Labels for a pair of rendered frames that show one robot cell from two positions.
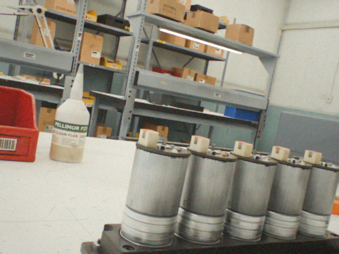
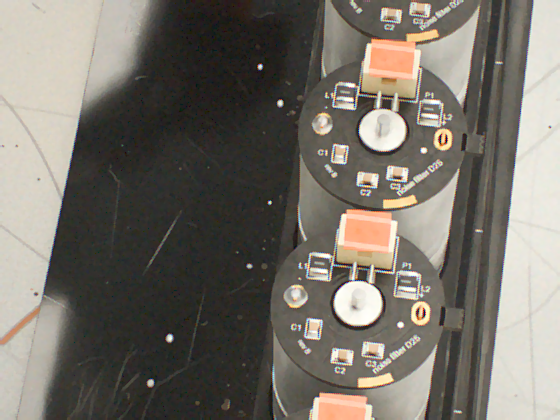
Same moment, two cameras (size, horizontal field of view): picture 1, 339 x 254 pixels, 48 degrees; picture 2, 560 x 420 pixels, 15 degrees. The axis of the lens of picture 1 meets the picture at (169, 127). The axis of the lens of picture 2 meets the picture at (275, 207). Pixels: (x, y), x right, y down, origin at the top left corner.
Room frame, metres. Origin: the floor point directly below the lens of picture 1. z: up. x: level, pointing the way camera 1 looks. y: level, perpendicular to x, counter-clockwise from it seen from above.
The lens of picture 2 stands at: (0.28, -0.17, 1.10)
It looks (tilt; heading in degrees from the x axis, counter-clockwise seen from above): 65 degrees down; 131
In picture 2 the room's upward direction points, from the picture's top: straight up
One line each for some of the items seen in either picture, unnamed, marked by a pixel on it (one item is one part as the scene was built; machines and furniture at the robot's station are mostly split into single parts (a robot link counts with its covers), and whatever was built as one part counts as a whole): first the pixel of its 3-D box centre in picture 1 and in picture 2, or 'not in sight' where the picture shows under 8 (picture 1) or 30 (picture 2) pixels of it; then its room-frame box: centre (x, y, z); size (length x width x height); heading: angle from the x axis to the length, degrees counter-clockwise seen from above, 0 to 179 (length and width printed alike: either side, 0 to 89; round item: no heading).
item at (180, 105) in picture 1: (186, 106); not in sight; (3.12, -0.11, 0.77); 0.24 x 0.16 x 0.04; 122
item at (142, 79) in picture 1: (207, 94); not in sight; (3.00, -0.25, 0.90); 1.30 x 0.06 x 0.12; 123
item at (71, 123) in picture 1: (73, 112); not in sight; (0.39, 0.10, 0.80); 0.03 x 0.03 x 0.10
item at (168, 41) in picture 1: (176, 79); not in sight; (5.00, 0.02, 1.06); 1.20 x 0.45 x 2.12; 123
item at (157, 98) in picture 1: (159, 98); not in sight; (2.95, 0.12, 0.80); 0.15 x 0.12 x 0.10; 52
